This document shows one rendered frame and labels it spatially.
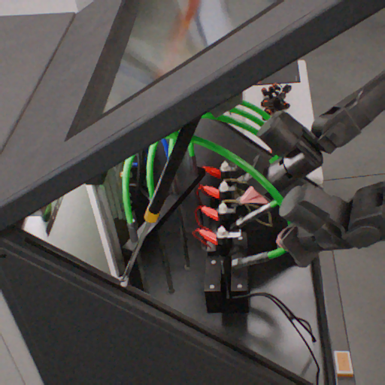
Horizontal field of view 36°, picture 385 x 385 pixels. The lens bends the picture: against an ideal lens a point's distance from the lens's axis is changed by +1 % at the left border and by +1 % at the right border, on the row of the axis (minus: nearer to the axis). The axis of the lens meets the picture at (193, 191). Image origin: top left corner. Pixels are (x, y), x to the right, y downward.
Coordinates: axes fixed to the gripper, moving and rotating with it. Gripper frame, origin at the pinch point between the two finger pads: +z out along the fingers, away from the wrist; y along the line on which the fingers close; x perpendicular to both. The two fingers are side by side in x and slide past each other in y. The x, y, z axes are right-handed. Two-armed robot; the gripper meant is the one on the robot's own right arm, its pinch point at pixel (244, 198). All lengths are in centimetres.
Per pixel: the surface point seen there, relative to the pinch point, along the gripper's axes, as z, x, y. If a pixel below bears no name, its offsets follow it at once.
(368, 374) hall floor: 65, -47, -106
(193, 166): 19.6, -18.9, 7.2
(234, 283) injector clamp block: 18.4, 3.5, -14.8
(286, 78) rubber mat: 25, -91, -9
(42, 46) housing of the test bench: 11, -6, 51
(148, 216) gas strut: -15.3, 34.5, 20.1
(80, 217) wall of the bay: 20.1, 15.4, 23.1
